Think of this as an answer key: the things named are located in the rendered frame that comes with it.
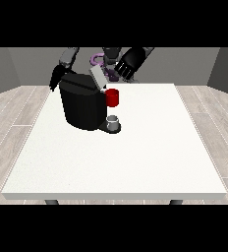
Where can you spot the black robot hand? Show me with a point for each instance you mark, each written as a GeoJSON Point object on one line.
{"type": "Point", "coordinates": [129, 64]}
{"type": "Point", "coordinates": [55, 77]}

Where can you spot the pale grey machine lid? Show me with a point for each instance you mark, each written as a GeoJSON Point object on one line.
{"type": "Point", "coordinates": [98, 76]}

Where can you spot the red pod holder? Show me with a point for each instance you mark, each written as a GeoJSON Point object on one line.
{"type": "Point", "coordinates": [112, 97]}

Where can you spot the black coffee machine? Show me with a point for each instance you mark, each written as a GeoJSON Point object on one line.
{"type": "Point", "coordinates": [81, 105]}

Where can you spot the small grey cup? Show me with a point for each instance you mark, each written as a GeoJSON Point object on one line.
{"type": "Point", "coordinates": [112, 122]}

